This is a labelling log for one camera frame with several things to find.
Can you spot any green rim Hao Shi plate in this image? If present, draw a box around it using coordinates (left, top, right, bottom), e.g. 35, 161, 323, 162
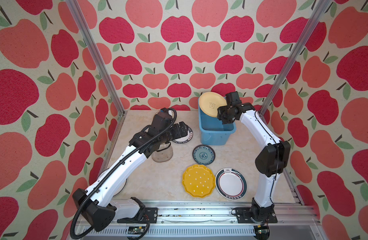
172, 127, 193, 145

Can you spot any cream bear plate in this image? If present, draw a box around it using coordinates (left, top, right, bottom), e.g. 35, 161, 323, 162
199, 92, 227, 118

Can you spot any yellow dotted scalloped plate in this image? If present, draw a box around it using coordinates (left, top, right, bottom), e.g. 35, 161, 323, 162
182, 164, 216, 198

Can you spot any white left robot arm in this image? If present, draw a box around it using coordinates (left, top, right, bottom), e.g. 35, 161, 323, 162
70, 120, 189, 240

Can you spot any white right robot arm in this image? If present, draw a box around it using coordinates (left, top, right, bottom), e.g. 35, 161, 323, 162
217, 92, 291, 223

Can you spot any blue plastic bin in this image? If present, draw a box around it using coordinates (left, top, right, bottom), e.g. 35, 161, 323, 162
198, 99, 236, 146

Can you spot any smoky glass plate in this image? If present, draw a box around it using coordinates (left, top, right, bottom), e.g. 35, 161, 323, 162
151, 143, 173, 163

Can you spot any blue floral small plate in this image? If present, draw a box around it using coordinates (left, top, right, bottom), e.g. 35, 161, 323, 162
192, 145, 216, 166

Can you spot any green red rim plate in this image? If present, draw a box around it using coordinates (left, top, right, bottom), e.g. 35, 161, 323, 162
216, 168, 248, 200

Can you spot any black corrugated cable conduit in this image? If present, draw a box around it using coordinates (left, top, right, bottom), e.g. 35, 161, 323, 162
69, 107, 178, 240

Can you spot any white black ring plate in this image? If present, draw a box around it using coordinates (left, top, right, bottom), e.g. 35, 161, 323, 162
98, 169, 128, 197

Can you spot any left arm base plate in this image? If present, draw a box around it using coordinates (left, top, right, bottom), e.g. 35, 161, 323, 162
117, 208, 159, 224

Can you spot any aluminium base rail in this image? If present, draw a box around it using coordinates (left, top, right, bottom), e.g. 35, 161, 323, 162
66, 200, 326, 240

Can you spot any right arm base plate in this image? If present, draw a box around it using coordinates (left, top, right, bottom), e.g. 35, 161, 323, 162
231, 207, 278, 224

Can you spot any right aluminium corner post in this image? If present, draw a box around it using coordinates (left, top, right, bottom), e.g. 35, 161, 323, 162
260, 0, 333, 116

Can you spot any aluminium corner post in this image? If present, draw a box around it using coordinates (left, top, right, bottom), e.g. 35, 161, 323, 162
66, 0, 126, 117
260, 0, 333, 116

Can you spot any left aluminium corner post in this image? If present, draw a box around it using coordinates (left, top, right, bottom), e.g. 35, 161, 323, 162
66, 0, 126, 117

